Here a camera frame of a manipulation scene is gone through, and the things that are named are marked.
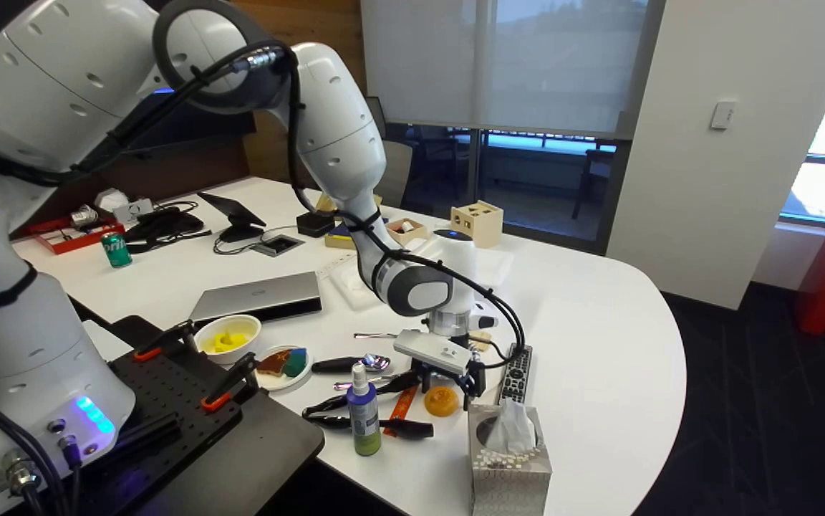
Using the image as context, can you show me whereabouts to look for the bowl with yellow block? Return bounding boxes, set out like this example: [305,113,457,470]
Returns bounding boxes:
[194,314,259,357]

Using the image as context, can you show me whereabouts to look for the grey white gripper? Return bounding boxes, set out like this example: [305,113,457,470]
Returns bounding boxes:
[391,330,471,374]

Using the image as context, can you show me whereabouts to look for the black remote control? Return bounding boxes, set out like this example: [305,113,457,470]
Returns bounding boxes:
[496,347,532,400]

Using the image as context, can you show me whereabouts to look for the red box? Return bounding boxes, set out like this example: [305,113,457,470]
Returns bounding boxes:
[20,215,121,255]

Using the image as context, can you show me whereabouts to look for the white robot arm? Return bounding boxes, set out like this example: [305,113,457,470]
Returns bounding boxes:
[0,0,451,513]

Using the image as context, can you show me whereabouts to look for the black perforated mounting board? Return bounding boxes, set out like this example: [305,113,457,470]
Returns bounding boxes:
[80,314,322,516]

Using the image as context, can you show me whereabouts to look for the green bottle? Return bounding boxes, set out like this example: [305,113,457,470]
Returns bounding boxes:
[100,232,132,269]

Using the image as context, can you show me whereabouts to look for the orange black clamp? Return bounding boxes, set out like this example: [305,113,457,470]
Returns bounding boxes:
[132,321,194,363]
[199,353,257,411]

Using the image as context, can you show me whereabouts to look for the wooden cube with holes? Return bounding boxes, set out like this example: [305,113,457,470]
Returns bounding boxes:
[449,201,504,248]

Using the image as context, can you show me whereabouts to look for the small wooden box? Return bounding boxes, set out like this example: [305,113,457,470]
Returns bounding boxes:
[386,216,428,247]

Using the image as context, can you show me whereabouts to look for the small spray bottle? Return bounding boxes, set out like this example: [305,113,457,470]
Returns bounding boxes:
[345,360,381,456]

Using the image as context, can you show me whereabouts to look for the left orange black clamp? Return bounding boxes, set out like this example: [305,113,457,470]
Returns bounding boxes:
[132,321,194,363]

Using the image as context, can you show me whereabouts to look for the right orange black clamp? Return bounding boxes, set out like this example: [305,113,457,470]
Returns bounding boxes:
[199,353,257,411]

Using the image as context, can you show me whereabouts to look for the tissue box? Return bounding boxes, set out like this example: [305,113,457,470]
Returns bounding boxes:
[466,397,553,516]

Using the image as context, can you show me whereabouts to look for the white bowl with toys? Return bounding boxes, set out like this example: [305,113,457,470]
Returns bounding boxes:
[254,347,312,391]

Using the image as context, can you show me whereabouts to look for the orange artificial bun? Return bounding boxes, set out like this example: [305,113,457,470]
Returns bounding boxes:
[424,383,457,417]

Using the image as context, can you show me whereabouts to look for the silver Dell laptop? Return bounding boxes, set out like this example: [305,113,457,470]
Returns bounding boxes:
[188,271,320,324]

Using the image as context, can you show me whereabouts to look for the black marker pen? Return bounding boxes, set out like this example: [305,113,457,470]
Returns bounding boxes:
[301,403,439,443]

